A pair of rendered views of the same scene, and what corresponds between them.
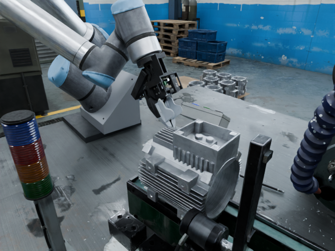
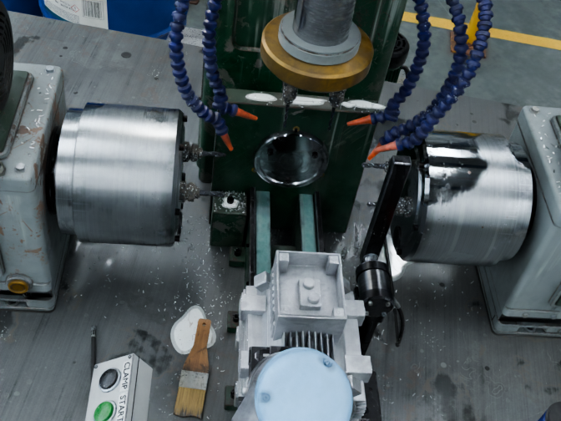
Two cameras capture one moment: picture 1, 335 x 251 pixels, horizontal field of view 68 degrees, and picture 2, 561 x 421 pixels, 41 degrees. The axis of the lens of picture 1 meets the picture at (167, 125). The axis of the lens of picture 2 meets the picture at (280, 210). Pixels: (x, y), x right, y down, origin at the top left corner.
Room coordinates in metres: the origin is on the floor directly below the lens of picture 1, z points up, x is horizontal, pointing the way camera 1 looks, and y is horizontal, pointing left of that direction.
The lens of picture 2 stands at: (1.06, 0.29, 2.02)
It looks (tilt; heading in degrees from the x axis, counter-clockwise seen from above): 48 degrees down; 220
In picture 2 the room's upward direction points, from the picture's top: 10 degrees clockwise
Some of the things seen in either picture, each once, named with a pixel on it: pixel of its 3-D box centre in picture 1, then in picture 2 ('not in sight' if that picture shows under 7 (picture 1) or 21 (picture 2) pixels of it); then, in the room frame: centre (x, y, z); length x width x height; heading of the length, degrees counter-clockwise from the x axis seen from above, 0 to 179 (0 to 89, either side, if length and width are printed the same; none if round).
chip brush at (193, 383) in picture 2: not in sight; (196, 366); (0.59, -0.23, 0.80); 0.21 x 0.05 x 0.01; 42
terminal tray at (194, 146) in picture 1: (205, 146); (306, 297); (0.51, -0.09, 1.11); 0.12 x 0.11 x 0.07; 49
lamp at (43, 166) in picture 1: (32, 166); not in sight; (0.44, 0.29, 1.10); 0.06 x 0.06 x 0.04
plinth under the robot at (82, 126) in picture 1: (101, 120); not in sight; (1.27, 0.37, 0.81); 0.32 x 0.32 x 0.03; 39
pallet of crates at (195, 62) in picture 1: (201, 47); not in sight; (6.31, -0.83, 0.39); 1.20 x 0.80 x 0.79; 47
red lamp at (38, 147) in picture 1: (27, 148); not in sight; (0.44, 0.29, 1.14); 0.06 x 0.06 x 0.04
